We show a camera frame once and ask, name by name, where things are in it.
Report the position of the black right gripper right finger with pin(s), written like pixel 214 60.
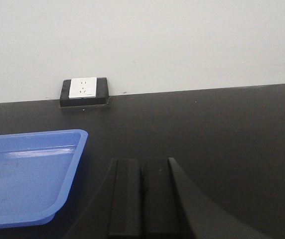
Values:
pixel 174 208

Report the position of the blue plastic tray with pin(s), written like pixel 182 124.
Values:
pixel 36 174

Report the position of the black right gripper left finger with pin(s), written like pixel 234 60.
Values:
pixel 115 211

